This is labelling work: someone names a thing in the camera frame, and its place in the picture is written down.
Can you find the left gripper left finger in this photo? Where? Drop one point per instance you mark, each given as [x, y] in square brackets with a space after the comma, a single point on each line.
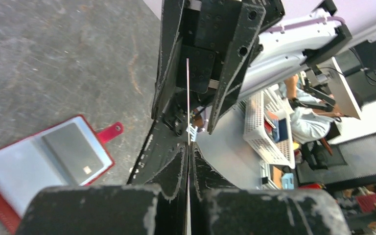
[157, 207]

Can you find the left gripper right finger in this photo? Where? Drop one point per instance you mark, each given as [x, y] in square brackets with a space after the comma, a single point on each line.
[220, 208]

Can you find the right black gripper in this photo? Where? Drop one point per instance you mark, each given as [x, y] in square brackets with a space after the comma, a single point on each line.
[209, 27]

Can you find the yellow credit card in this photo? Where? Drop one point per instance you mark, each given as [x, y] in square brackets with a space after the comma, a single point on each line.
[188, 129]

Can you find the red card holder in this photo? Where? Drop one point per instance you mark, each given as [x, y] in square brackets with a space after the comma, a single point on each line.
[27, 166]

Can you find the grey credit card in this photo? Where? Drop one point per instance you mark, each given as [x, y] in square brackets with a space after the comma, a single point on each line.
[73, 152]

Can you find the white perforated basket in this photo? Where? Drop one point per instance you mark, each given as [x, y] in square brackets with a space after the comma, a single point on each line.
[267, 128]

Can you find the seated person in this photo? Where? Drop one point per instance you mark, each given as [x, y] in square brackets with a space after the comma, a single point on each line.
[307, 125]

